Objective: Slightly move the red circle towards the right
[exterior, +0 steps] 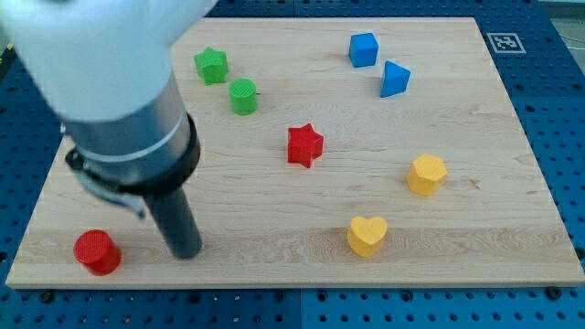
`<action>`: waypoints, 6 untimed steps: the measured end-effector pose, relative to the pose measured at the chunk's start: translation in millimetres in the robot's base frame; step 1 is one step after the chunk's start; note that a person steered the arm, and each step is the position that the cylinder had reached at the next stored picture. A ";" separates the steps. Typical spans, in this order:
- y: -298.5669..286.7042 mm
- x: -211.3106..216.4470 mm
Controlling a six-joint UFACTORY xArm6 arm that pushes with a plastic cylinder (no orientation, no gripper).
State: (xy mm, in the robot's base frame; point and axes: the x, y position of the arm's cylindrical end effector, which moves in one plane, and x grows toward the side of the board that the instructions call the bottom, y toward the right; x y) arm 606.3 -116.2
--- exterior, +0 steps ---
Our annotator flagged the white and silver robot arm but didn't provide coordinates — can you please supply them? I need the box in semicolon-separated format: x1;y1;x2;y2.
1;0;213;216

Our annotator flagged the red star block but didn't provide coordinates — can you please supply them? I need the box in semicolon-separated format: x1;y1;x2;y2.
287;123;324;168

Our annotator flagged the light wooden board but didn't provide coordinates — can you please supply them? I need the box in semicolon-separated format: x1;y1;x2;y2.
6;17;584;290

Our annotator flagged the green cylinder block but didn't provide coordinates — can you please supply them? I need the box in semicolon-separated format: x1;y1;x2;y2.
229;79;258;116

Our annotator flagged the yellow heart block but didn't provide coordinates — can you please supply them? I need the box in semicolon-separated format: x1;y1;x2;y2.
346;217;388;258

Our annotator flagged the green star block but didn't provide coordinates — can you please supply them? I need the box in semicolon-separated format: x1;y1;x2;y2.
194;47;229;85

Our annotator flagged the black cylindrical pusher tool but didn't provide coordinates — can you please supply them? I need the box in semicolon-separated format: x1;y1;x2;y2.
144;187;203;260

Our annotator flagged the blue triangle block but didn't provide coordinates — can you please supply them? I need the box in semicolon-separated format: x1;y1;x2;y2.
380;60;410;98

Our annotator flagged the yellow hexagon block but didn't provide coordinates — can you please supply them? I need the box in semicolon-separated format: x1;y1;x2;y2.
406;154;448;196

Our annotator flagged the blue cube block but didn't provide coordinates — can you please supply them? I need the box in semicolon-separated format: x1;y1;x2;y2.
348;33;378;68

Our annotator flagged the red cylinder block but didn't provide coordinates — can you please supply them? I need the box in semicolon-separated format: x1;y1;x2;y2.
73;229;122;276

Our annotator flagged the white fiducial marker tag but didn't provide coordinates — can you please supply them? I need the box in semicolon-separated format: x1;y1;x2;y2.
486;32;526;54

